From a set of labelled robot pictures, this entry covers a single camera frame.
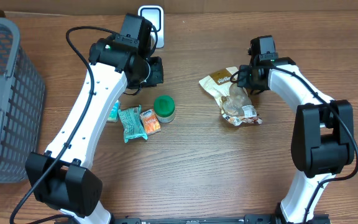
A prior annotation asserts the white barcode scanner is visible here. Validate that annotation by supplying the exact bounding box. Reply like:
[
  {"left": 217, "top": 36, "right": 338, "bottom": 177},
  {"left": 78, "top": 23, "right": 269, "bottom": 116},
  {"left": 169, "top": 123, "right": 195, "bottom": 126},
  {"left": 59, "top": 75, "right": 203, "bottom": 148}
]
[{"left": 137, "top": 5, "right": 165, "bottom": 49}]

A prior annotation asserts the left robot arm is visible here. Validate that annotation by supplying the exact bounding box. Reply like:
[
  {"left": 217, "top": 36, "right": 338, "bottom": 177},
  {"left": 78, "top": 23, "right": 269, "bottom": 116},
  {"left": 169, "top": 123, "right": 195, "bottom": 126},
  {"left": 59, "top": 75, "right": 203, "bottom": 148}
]
[{"left": 25, "top": 14, "right": 163, "bottom": 223}]

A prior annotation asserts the light green wipes packet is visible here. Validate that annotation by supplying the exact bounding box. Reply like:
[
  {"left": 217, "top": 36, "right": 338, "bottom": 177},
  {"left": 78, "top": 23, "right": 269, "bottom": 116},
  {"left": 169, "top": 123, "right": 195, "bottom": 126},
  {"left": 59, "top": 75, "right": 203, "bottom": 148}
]
[{"left": 118, "top": 105, "right": 148, "bottom": 143}]

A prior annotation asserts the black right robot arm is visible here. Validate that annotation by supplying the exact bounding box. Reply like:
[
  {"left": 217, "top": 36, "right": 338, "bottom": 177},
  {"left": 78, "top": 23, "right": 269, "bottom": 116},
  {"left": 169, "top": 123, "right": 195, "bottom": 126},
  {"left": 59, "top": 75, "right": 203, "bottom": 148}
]
[{"left": 231, "top": 35, "right": 358, "bottom": 223}]

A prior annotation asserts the green Kleenex tissue pack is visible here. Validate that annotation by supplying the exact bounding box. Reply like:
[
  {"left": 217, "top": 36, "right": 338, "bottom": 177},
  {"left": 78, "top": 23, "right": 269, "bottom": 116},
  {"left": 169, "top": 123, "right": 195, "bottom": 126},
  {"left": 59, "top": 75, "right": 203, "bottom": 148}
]
[{"left": 107, "top": 100, "right": 121, "bottom": 123}]

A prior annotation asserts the green lidded jar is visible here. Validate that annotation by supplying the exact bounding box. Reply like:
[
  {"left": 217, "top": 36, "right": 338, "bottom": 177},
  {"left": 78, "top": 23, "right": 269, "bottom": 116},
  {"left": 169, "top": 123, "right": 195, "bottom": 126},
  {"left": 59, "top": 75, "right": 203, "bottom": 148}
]
[{"left": 154, "top": 95, "right": 175, "bottom": 123}]

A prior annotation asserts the orange tissue packet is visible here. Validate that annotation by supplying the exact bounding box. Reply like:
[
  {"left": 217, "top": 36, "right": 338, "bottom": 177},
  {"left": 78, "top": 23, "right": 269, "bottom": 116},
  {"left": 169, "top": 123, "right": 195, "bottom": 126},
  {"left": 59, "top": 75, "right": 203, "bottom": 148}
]
[{"left": 140, "top": 109, "right": 161, "bottom": 136}]

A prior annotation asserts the grey plastic shopping basket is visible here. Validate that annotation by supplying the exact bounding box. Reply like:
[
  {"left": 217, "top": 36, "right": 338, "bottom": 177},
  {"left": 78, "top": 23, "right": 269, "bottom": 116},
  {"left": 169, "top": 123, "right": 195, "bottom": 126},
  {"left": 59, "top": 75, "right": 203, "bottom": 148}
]
[{"left": 0, "top": 17, "right": 46, "bottom": 184}]

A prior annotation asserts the brown cardboard backdrop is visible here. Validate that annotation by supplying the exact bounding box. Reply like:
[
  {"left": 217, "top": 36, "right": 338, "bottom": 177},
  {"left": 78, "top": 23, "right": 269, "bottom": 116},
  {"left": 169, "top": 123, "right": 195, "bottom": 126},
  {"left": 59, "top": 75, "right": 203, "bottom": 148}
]
[{"left": 0, "top": 0, "right": 358, "bottom": 15}]

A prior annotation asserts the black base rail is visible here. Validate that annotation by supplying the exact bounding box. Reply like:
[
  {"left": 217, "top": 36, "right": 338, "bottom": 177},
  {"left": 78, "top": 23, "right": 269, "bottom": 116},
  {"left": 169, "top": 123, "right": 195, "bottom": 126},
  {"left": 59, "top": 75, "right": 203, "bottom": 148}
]
[{"left": 113, "top": 215, "right": 281, "bottom": 224}]

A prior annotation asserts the clear bagged bread pack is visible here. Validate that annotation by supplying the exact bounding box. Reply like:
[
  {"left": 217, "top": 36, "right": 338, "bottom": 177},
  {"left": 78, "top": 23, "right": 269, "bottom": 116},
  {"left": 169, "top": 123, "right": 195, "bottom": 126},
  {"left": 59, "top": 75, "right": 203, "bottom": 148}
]
[{"left": 199, "top": 67, "right": 262, "bottom": 126}]

